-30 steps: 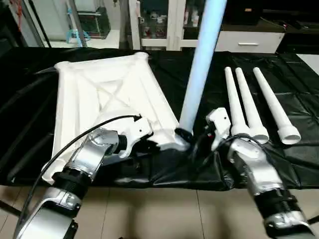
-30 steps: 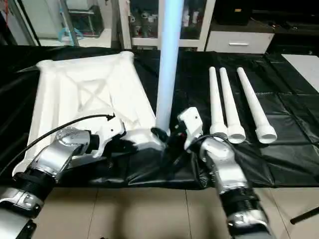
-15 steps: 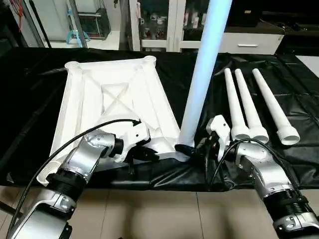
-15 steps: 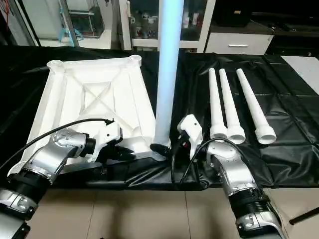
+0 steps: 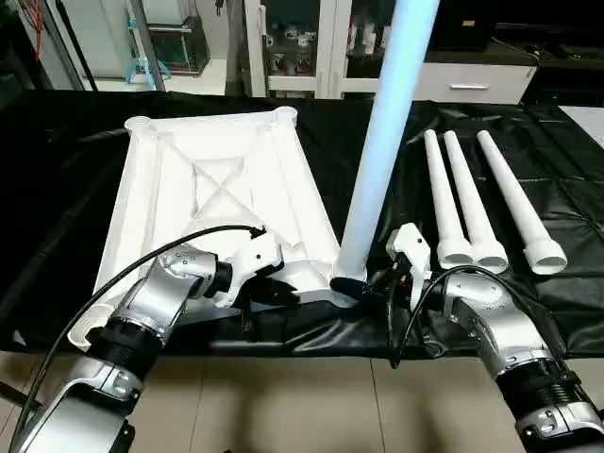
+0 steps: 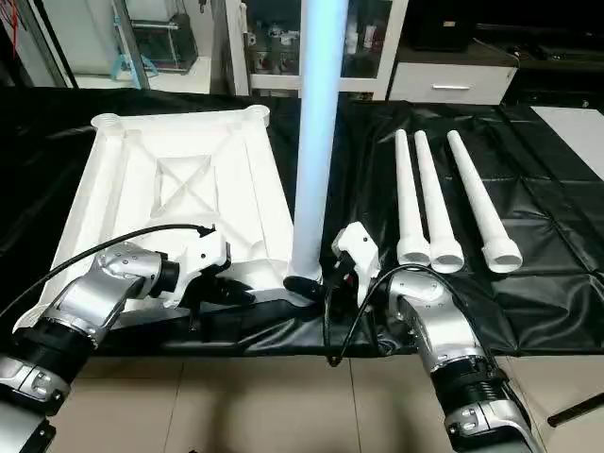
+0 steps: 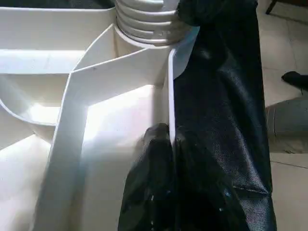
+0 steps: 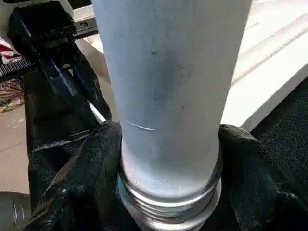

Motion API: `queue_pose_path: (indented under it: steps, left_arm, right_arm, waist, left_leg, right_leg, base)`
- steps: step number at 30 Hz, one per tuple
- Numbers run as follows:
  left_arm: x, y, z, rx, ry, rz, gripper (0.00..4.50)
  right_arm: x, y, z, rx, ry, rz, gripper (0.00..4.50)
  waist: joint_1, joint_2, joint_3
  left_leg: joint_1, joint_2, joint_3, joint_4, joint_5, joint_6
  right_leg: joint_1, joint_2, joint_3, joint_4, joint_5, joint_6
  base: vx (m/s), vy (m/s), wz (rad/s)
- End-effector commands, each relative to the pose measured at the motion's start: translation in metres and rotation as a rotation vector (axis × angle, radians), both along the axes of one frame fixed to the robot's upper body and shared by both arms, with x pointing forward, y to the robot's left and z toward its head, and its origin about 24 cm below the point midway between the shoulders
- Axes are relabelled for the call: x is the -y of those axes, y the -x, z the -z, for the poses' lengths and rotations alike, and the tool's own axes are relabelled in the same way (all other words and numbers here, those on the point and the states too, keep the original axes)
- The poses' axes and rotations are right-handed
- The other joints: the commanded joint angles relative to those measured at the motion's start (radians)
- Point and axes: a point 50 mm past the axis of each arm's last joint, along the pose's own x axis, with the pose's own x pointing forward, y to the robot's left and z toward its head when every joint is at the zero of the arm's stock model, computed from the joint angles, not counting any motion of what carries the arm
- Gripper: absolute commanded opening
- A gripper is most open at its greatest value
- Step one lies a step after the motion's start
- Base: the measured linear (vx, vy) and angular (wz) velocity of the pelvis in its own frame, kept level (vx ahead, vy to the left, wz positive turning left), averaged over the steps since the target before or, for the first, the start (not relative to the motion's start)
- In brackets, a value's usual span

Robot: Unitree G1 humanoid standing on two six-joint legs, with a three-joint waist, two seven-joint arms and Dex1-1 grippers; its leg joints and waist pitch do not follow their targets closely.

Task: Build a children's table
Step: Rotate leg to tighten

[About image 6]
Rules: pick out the light blue plastic stool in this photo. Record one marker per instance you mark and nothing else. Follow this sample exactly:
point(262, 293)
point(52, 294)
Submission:
point(123, 61)

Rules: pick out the glass tank metal frame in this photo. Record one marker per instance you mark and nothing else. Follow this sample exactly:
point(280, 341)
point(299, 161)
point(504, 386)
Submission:
point(165, 47)

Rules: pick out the white drawer unit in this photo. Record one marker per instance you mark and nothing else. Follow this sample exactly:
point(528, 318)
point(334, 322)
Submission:
point(448, 85)

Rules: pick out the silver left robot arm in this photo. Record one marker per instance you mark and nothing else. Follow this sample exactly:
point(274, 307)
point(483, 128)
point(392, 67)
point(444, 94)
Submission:
point(89, 292)

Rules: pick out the black box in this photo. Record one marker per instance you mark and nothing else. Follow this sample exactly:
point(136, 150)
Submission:
point(441, 38)

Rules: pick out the white side table board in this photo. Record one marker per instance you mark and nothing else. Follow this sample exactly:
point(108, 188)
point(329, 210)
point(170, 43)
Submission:
point(573, 137)

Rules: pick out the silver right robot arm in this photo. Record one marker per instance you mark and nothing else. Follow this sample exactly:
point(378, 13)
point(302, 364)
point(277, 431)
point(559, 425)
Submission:
point(439, 321)

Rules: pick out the black shiny table mat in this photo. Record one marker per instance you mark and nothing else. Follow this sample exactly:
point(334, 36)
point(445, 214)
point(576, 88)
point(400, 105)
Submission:
point(519, 307)

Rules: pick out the white glass door cabinet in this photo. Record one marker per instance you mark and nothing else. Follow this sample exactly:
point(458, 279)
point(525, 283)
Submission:
point(283, 80)

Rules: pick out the black metal table leg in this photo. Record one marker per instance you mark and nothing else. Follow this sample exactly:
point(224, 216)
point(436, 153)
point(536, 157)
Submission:
point(575, 413)

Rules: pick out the white plastic table top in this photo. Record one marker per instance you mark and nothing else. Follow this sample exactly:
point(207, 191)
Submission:
point(141, 189)

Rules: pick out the white plastic table leg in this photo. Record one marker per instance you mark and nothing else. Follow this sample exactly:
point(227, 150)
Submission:
point(436, 207)
point(316, 141)
point(408, 198)
point(481, 207)

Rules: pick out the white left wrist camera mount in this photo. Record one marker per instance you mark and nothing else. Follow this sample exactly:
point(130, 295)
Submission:
point(207, 255)

